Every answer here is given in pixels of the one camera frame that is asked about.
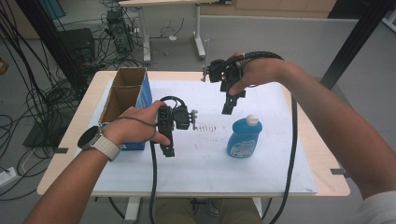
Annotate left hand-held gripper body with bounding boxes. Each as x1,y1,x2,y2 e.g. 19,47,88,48
157,105,199,138

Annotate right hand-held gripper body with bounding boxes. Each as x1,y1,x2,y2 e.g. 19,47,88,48
201,38,248,94

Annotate blue detergent bottle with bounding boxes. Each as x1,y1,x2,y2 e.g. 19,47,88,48
226,114,263,159

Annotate person's left hand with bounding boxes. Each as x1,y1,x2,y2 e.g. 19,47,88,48
102,100,172,147

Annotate person's right hand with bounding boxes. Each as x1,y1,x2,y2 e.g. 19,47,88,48
227,51,302,97

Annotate person's khaki trousers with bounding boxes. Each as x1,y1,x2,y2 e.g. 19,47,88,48
154,198,264,224

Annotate blue cardboard box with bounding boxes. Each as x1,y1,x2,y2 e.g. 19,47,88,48
98,66,153,152

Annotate wristwatch with beige band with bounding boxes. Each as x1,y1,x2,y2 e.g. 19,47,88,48
77,124,122,162

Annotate white table leg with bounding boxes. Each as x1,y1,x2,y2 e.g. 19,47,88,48
122,196,142,224

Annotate white desk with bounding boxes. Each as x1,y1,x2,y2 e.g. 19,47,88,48
118,0,233,65

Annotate black computer tower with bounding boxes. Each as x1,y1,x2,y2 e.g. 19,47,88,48
106,8,134,55

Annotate black equipment box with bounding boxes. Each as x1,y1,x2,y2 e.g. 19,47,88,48
59,27,96,63

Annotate black floor plate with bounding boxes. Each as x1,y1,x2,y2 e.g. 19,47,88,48
22,120,77,149

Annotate white power strip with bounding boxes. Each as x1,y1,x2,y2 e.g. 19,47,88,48
0,166,18,189

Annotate person's white sleeve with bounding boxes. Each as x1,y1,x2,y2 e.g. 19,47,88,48
346,189,396,224

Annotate thick black gripper cable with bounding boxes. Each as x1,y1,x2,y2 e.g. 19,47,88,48
148,95,188,224
218,50,299,224

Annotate thin grey wrist cord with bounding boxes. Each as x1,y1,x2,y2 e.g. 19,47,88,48
110,116,159,143

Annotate tangle of black floor cables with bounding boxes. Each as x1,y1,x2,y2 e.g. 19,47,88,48
0,0,148,202

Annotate black metal post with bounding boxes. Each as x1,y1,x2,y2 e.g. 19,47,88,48
319,0,396,91
15,0,89,94

